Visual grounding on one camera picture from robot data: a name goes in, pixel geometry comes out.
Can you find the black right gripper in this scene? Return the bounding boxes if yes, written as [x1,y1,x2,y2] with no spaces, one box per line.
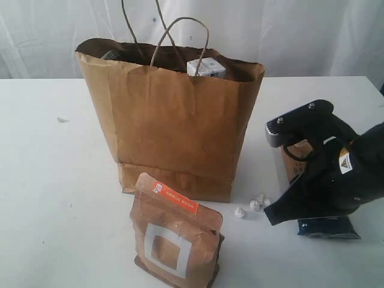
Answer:
[264,132,372,226]

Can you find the brown kraft stand-up pouch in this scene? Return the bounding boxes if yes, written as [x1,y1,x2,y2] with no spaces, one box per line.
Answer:
[130,173,224,287]

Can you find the brown paper shopping bag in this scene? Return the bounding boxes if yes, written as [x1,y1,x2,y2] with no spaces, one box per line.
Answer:
[76,38,265,202]

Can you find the small white blue carton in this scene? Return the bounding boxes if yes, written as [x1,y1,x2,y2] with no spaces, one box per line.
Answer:
[187,58,226,78]

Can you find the dark can with pull-tab lid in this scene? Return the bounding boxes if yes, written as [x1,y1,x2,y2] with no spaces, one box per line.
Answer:
[101,50,121,61]

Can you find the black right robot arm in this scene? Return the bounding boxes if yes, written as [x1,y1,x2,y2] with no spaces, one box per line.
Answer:
[265,124,383,226]

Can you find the crumpled paper scrap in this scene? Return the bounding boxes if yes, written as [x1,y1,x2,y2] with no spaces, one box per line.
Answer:
[262,197,272,208]

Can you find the small crumpled paper bit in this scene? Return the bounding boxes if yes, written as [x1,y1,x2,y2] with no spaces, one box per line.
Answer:
[254,193,265,203]

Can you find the spaghetti packet with Italian flag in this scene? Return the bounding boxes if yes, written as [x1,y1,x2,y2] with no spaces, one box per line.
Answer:
[281,140,361,240]

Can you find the crumpled white paper ball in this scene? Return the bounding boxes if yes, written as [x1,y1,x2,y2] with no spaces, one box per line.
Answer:
[234,207,247,219]

